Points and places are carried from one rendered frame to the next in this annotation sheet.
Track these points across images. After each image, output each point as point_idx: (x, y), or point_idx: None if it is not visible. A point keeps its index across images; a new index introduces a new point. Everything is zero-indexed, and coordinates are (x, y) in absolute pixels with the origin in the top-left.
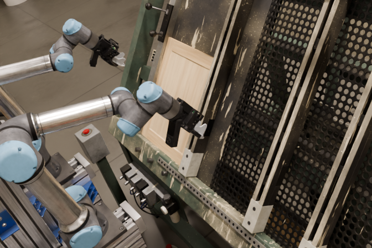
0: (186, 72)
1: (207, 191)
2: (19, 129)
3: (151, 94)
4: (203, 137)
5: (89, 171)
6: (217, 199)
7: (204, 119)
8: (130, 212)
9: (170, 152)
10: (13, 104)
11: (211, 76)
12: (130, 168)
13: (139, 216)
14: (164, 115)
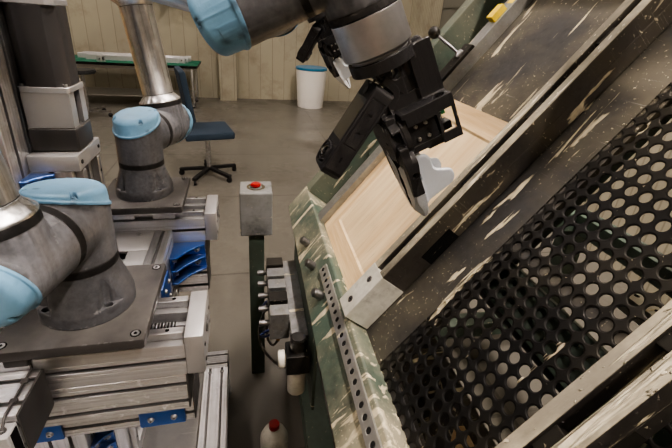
0: (444, 145)
1: (369, 370)
2: None
3: None
4: (426, 208)
5: (209, 226)
6: (381, 401)
7: (439, 221)
8: (192, 316)
9: (348, 266)
10: (154, 55)
11: (496, 144)
12: (280, 266)
13: (199, 335)
14: (344, 33)
